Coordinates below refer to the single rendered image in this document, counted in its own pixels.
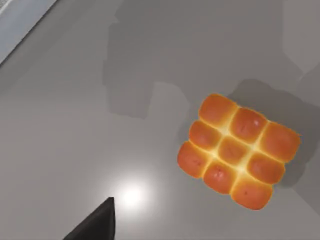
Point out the orange pull-apart bread loaf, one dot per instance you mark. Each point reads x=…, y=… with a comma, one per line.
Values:
x=237, y=150

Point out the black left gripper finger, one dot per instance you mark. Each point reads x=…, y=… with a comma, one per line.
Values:
x=100, y=222

